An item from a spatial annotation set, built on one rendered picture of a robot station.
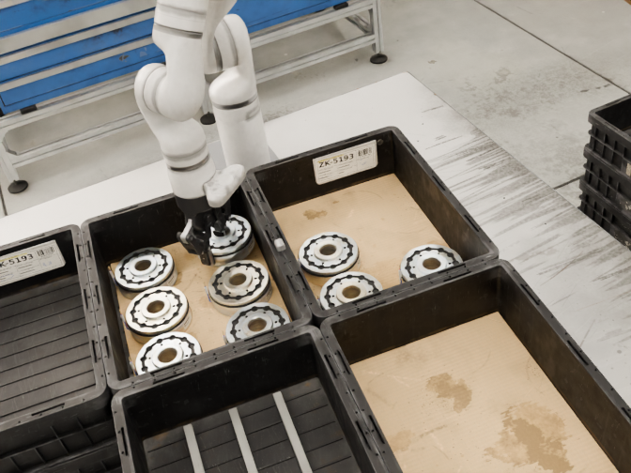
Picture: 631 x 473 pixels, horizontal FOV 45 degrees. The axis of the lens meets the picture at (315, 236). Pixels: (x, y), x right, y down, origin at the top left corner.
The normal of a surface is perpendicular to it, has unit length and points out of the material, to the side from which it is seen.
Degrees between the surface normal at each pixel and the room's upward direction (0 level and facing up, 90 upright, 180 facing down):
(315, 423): 0
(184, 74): 68
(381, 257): 0
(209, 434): 0
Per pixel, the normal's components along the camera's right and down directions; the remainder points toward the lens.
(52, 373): -0.12, -0.74
